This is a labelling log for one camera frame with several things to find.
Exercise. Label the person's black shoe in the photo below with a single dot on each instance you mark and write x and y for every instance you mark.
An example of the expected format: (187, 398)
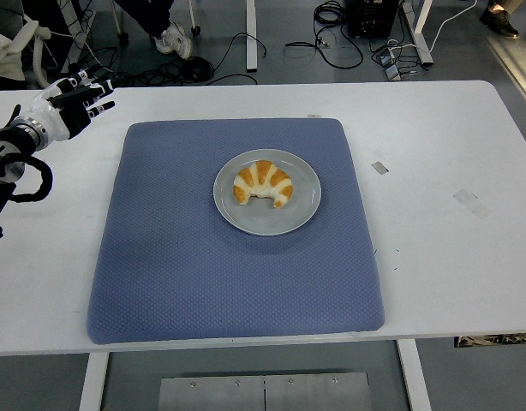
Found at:
(500, 23)

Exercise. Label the camouflage patterned bracket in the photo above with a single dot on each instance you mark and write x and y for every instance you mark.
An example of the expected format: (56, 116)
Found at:
(490, 340)

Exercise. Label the grey power adapter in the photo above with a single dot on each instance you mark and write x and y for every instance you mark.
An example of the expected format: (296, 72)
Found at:
(392, 73)

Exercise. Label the white desk leg slim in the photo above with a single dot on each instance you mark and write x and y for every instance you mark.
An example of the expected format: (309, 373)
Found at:
(251, 34)

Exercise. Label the black chair caster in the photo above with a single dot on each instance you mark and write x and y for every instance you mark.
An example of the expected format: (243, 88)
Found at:
(195, 30)

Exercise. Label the white cloth garment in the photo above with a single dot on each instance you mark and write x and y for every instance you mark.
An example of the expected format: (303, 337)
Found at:
(4, 60)

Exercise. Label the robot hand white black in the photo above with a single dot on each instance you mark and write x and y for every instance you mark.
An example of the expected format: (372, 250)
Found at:
(57, 122)

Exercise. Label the black equipment box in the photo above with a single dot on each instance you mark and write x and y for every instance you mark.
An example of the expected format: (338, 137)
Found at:
(372, 17)

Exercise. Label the person's white sneaker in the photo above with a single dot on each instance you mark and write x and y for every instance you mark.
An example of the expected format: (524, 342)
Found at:
(175, 40)

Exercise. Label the white table leg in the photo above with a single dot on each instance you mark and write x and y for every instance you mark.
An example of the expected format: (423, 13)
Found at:
(415, 377)
(93, 381)

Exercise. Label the person's leg dark trousers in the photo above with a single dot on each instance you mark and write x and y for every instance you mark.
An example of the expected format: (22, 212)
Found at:
(147, 13)

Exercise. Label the white padded chair frame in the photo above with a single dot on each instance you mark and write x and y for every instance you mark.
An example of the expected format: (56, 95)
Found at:
(38, 47)

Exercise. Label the grey metal plate with screws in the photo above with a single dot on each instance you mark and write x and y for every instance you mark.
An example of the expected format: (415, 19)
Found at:
(263, 394)

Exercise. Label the white desk leg with foot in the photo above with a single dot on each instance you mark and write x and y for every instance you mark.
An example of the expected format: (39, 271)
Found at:
(422, 38)

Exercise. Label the croissant bread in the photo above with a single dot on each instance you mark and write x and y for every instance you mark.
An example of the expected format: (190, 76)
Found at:
(263, 175)

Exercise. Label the large clear tape piece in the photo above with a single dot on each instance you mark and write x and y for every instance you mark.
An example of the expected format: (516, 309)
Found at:
(470, 203)

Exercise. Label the blue quilted mat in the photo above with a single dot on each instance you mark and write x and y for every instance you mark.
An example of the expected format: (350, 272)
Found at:
(203, 278)

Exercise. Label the small grey tape piece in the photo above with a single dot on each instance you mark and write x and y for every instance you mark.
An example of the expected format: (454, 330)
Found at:
(380, 168)

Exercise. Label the grey round plate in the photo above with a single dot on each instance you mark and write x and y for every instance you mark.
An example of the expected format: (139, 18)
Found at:
(267, 220)

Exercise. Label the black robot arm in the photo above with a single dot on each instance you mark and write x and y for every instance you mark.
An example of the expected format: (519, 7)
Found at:
(1, 143)

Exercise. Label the black power adapter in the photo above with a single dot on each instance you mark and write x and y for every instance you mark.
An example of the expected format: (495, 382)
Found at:
(385, 56)

